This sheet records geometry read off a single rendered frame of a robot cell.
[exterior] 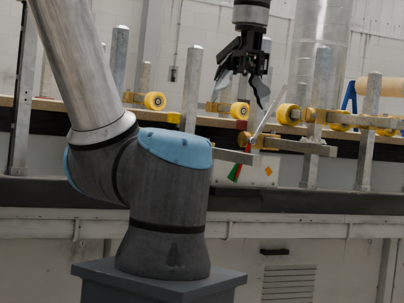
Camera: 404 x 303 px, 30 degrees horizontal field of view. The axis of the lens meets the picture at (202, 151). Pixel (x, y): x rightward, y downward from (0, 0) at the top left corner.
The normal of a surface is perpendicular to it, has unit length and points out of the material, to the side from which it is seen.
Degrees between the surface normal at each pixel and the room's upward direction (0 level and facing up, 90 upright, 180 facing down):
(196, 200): 90
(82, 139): 75
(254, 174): 90
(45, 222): 90
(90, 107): 110
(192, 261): 70
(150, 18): 90
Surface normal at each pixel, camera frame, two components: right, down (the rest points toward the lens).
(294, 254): 0.54, 0.11
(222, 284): 0.85, 0.12
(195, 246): 0.75, -0.22
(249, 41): -0.87, -0.07
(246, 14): -0.25, 0.02
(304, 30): -0.67, -0.04
